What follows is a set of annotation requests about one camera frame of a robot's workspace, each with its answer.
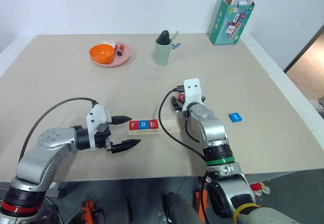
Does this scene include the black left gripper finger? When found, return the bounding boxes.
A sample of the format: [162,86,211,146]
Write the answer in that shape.
[111,116,131,127]
[111,139,141,155]

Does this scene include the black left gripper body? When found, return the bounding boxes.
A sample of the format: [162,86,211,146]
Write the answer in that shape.
[94,122,114,155]

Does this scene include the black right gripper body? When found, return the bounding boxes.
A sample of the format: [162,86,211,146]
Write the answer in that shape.
[174,96,206,113]

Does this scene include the wooden letter tray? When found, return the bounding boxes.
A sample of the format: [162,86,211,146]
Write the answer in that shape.
[127,118,181,136]

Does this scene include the blue letter block t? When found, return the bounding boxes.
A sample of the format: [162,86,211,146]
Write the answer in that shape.
[228,112,244,123]

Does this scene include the pale green cup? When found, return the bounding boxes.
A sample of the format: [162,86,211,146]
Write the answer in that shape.
[154,40,173,67]

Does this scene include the pink plate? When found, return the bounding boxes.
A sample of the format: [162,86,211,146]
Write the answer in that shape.
[89,42,132,68]

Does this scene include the dark green rounded object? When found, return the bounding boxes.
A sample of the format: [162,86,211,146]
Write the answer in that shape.
[156,30,172,46]

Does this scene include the orange bowl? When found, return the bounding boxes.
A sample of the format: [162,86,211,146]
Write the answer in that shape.
[89,43,115,65]

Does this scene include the small red dark toy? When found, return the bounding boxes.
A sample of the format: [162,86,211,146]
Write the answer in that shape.
[115,43,126,57]

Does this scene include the white snack packet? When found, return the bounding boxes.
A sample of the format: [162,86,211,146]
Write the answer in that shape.
[102,39,119,49]

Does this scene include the dark rounded shape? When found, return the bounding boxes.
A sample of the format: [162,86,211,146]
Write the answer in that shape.
[164,192,201,224]

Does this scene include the green cardboard toy box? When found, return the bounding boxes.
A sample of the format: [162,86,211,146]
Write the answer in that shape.
[209,0,257,46]

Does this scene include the red and white object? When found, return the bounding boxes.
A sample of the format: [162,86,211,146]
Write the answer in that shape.
[249,182,271,198]

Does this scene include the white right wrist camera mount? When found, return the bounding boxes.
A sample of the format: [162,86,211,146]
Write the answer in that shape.
[182,78,205,113]

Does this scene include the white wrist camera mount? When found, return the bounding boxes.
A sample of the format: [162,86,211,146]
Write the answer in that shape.
[85,103,112,150]
[182,78,205,113]

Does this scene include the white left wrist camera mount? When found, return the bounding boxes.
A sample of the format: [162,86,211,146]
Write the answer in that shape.
[85,103,112,150]

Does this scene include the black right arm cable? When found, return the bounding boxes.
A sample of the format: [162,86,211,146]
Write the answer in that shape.
[158,85,206,159]

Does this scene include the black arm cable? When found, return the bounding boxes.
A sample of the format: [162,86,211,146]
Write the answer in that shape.
[18,97,99,162]
[158,85,206,159]

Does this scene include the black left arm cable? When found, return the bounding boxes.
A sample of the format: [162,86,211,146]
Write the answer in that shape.
[18,97,99,162]

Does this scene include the orange plastic bracket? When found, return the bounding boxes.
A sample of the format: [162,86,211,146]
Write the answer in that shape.
[194,190,209,223]
[80,199,96,224]

